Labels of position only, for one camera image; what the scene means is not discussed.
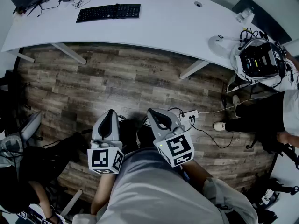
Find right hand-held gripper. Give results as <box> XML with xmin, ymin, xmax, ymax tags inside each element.
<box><xmin>147</xmin><ymin>108</ymin><xmax>195</xmax><ymax>168</ymax></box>

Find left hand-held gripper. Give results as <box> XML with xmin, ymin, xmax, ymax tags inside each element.
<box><xmin>87</xmin><ymin>109</ymin><xmax>125</xmax><ymax>175</ymax></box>

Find black keyboard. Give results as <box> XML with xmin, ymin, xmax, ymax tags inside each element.
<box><xmin>76</xmin><ymin>3</ymin><xmax>142</xmax><ymax>24</ymax></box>

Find person's left forearm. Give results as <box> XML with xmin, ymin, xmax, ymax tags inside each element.
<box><xmin>90</xmin><ymin>173</ymin><xmax>117</xmax><ymax>216</ymax></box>

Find person's right forearm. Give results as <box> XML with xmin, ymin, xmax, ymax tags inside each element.
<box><xmin>181</xmin><ymin>159</ymin><xmax>212</xmax><ymax>192</ymax></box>

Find person's dark trousers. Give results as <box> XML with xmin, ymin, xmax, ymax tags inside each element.
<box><xmin>119</xmin><ymin>118</ymin><xmax>156</xmax><ymax>154</ymax></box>

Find white power strip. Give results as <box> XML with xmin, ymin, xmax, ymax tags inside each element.
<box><xmin>179</xmin><ymin>110</ymin><xmax>200</xmax><ymax>122</ymax></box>

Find white desk leg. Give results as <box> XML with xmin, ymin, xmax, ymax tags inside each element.
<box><xmin>7</xmin><ymin>50</ymin><xmax>36</xmax><ymax>63</ymax></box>
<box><xmin>50</xmin><ymin>42</ymin><xmax>87</xmax><ymax>65</ymax></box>
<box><xmin>179</xmin><ymin>59</ymin><xmax>212</xmax><ymax>80</ymax></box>

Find person's shirt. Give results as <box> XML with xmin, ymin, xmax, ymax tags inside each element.
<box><xmin>72</xmin><ymin>147</ymin><xmax>259</xmax><ymax>224</ymax></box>

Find grey office chair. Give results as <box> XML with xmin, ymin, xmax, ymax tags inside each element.
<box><xmin>6</xmin><ymin>111</ymin><xmax>43</xmax><ymax>144</ymax></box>

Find clear plastic bottle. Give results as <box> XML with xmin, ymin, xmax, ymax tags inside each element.
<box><xmin>235</xmin><ymin>7</ymin><xmax>255</xmax><ymax>23</ymax></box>

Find desk divider panel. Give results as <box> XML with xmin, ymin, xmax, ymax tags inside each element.
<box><xmin>231</xmin><ymin>0</ymin><xmax>292</xmax><ymax>45</ymax></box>

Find white power strip cord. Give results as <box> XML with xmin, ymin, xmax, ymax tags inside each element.
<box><xmin>198</xmin><ymin>105</ymin><xmax>237</xmax><ymax>114</ymax></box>

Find black floor cable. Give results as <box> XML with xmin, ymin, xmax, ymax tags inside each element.
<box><xmin>189</xmin><ymin>118</ymin><xmax>234</xmax><ymax>149</ymax></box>

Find black cable bundle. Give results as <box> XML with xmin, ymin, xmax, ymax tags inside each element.
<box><xmin>238</xmin><ymin>27</ymin><xmax>269</xmax><ymax>48</ymax></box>

